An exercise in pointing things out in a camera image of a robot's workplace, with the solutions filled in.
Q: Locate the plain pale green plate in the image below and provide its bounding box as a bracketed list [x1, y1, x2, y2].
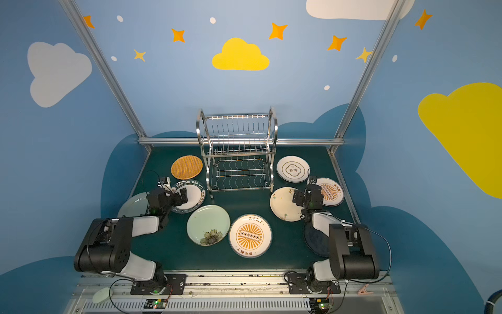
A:
[117, 192, 149, 218]

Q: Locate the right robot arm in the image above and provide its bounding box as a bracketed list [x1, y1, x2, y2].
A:
[292, 183, 380, 284]

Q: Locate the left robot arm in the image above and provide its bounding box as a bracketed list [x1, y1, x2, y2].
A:
[74, 187, 188, 294]

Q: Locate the stainless steel dish rack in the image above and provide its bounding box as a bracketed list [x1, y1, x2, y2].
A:
[196, 107, 278, 198]

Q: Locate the orange sunburst plate right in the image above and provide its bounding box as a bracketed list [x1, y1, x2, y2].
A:
[316, 177, 345, 207]

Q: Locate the orange sunburst plate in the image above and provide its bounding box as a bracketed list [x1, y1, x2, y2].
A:
[228, 214, 273, 259]
[316, 177, 345, 207]

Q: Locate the cream floral plate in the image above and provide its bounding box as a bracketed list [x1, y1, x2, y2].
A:
[269, 187, 302, 222]

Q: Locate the white plate dark lettered rim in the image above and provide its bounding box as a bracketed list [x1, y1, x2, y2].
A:
[172, 179, 206, 214]

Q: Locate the white plate grey emblem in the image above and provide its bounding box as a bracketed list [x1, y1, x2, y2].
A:
[277, 156, 310, 183]

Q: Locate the dark navy plate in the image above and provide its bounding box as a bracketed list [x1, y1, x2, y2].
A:
[303, 222, 329, 258]

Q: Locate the light green flower plate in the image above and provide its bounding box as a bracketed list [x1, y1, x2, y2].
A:
[186, 205, 231, 247]

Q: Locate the orange sunburst plate front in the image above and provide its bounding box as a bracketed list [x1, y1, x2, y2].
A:
[228, 214, 273, 259]

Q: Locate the left controller board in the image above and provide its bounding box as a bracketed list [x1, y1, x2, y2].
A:
[143, 299, 167, 310]

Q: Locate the controller board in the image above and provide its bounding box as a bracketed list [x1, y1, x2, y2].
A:
[143, 299, 167, 310]
[309, 298, 331, 313]

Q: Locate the pink clothes peg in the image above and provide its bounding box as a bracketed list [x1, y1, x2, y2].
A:
[357, 284, 373, 296]

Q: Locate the right controller board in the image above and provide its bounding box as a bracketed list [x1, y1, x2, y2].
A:
[309, 298, 331, 313]

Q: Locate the pale green round disc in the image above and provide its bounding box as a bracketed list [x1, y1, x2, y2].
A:
[92, 287, 112, 304]

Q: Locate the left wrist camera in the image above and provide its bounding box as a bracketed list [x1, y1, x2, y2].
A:
[158, 177, 171, 190]

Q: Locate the rear aluminium frame bar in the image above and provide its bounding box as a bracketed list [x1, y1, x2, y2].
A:
[138, 137, 344, 147]

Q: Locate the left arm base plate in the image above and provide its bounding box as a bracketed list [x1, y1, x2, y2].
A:
[130, 273, 187, 296]

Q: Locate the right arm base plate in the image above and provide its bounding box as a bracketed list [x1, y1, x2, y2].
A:
[284, 272, 341, 294]

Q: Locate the right aluminium frame post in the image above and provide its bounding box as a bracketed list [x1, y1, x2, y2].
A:
[329, 0, 407, 156]

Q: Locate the aluminium frame post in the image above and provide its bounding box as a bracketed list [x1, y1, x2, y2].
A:
[59, 0, 148, 139]
[329, 0, 407, 156]

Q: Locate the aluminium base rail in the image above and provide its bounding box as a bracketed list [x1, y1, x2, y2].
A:
[65, 270, 404, 313]

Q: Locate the left aluminium frame post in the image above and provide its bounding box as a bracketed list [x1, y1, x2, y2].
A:
[59, 0, 148, 139]

